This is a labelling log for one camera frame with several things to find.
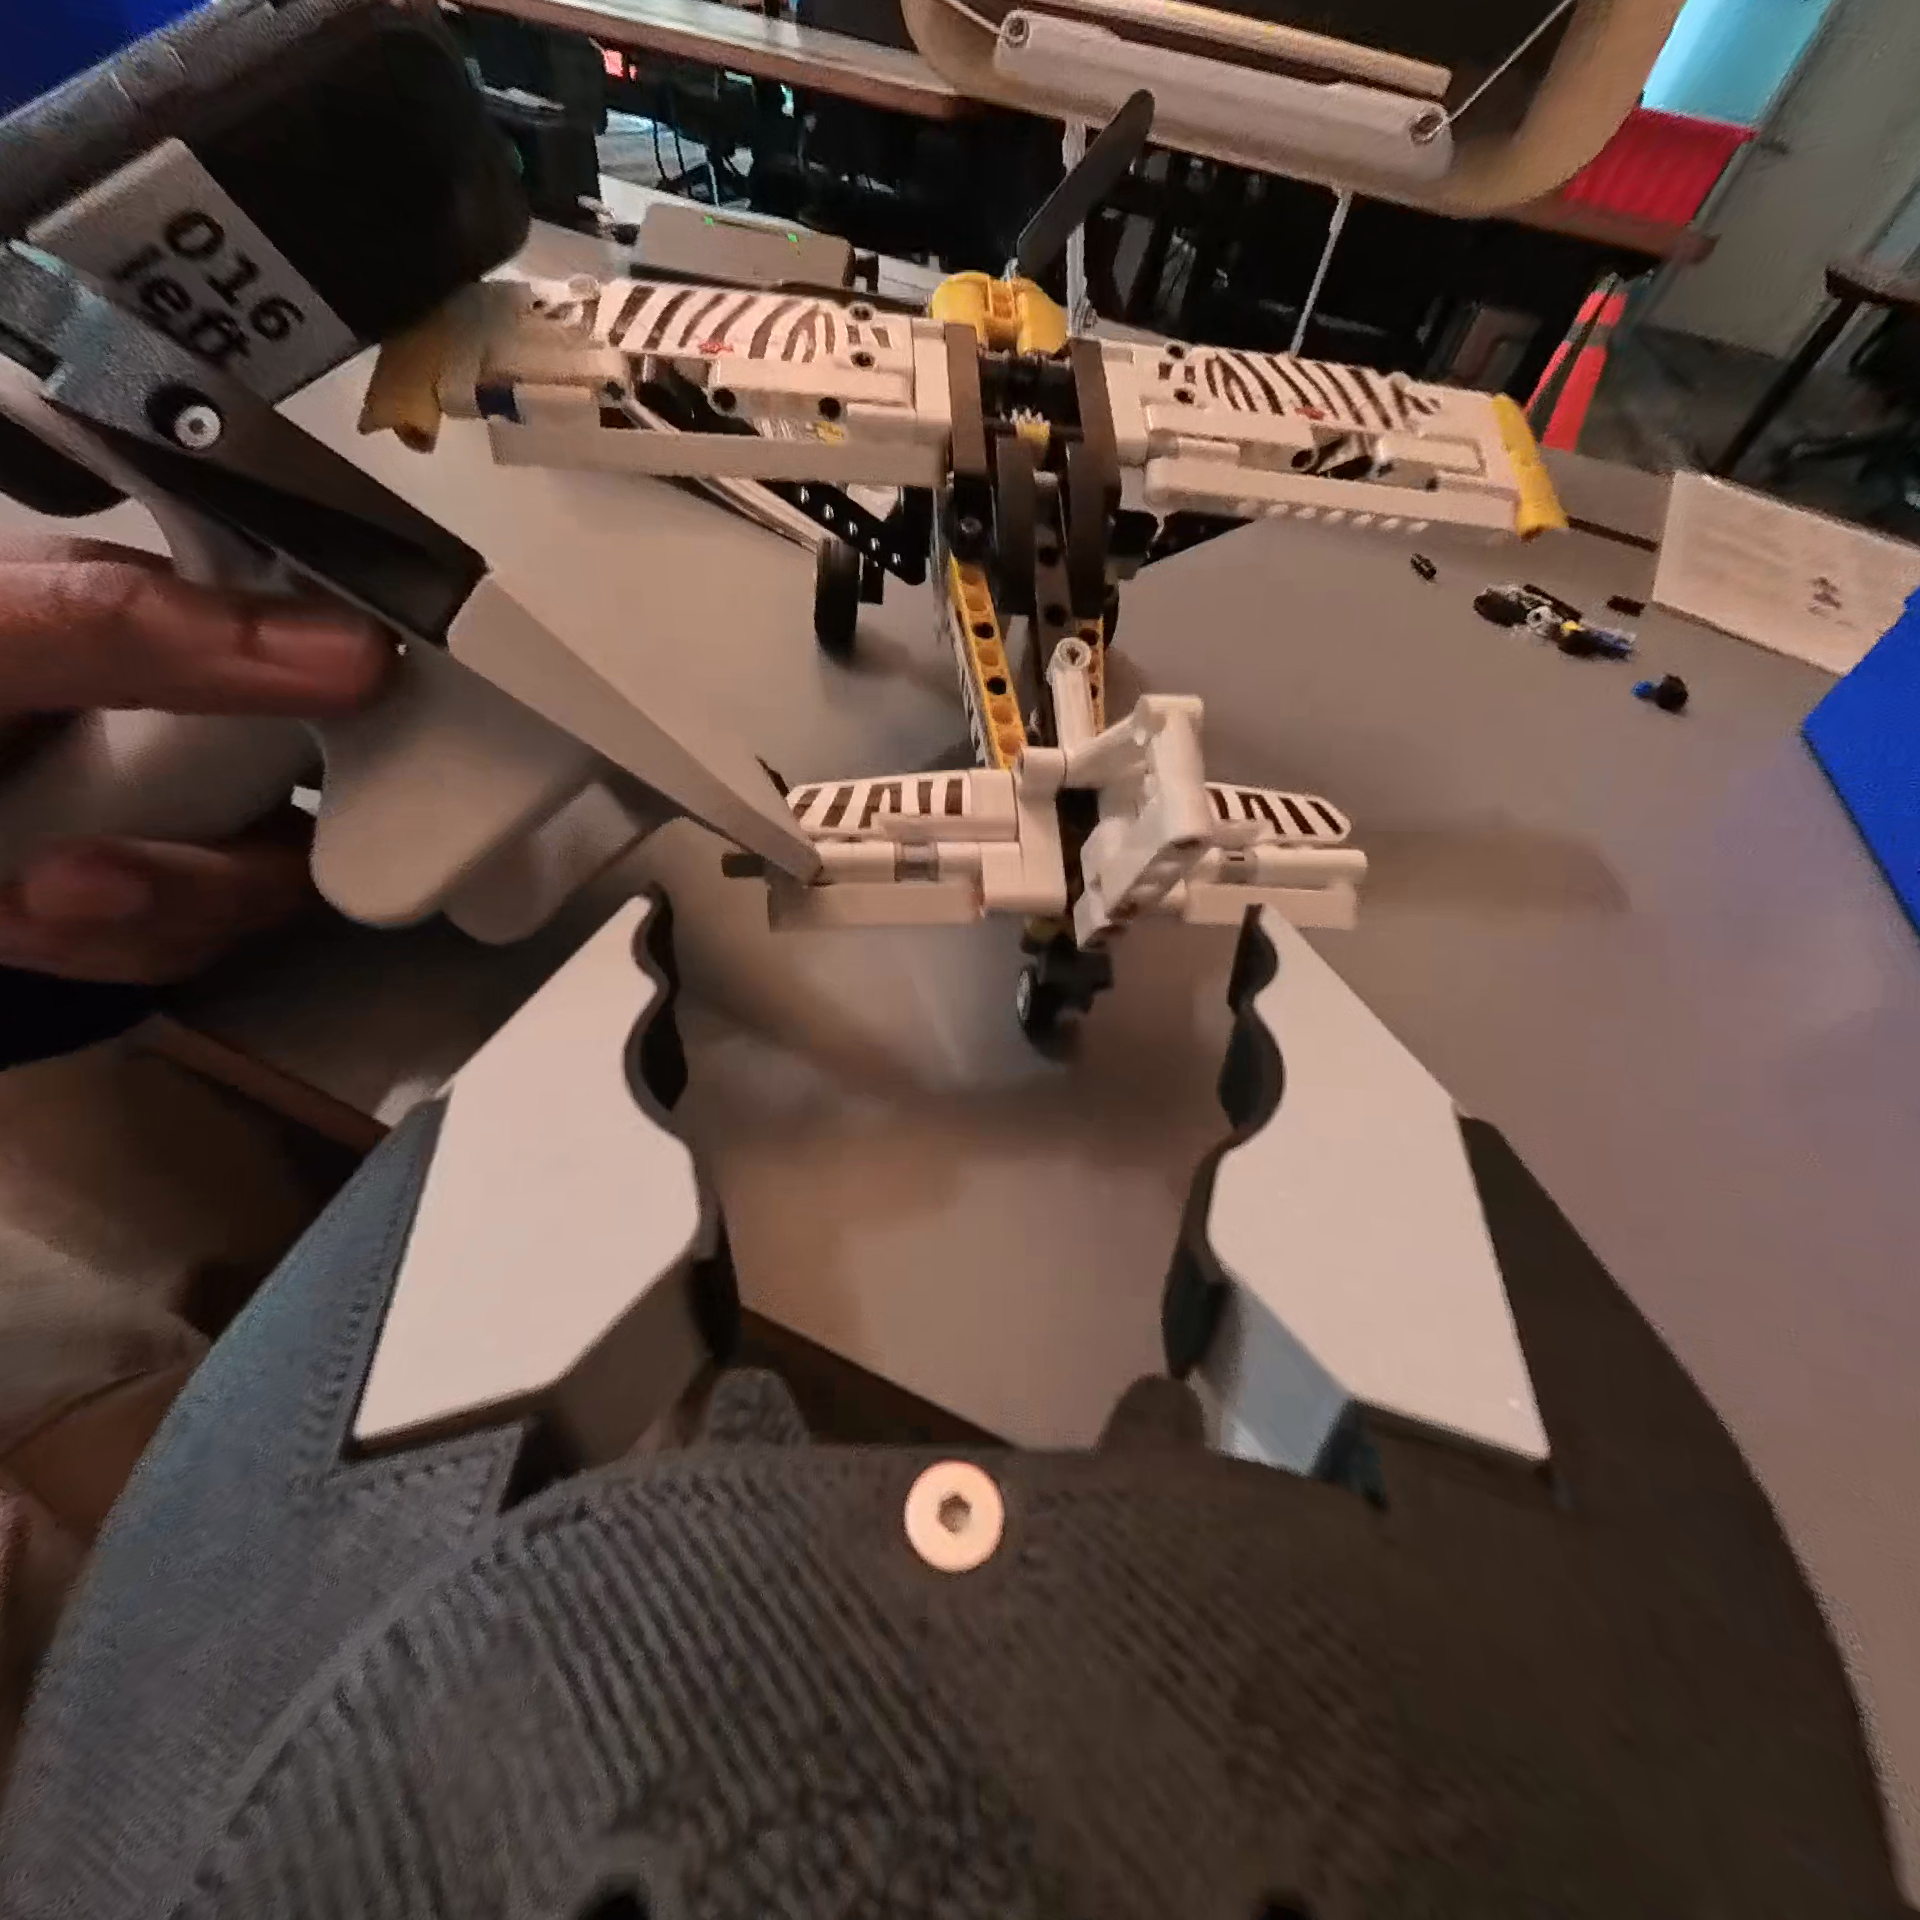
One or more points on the lego airplane model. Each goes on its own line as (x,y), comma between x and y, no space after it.
(749,345)

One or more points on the red plastic bin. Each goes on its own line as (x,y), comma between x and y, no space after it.
(1665,166)

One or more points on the grey hub box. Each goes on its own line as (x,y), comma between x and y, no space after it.
(733,247)

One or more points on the loose small lego pieces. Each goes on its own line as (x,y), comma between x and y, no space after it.
(1516,609)

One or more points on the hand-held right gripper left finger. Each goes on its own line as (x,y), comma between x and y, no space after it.
(540,1244)

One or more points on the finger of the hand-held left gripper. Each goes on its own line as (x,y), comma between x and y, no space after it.
(598,721)

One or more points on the grey cylindrical bar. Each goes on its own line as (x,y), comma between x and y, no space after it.
(1230,99)

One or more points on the laminated paper sheet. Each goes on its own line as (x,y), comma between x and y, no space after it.
(1756,569)

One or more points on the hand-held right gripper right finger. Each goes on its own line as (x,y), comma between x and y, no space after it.
(1349,1244)

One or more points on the orange traffic cone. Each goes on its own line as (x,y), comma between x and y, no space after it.
(1576,376)

